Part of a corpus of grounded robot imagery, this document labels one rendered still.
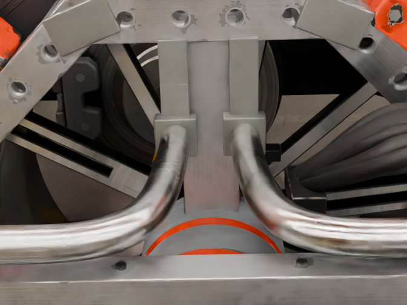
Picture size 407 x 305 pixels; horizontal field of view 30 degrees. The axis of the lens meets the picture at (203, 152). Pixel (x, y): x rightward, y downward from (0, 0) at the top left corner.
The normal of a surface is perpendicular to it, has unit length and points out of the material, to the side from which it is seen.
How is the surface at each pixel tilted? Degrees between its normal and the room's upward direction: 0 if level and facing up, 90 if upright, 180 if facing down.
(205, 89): 90
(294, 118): 0
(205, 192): 90
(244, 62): 90
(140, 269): 0
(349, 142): 63
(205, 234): 4
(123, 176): 90
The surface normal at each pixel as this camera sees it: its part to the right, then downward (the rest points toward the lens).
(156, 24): 0.00, 0.43
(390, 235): -0.02, -0.22
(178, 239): -0.46, -0.80
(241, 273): -0.03, -0.90
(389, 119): -0.27, -0.33
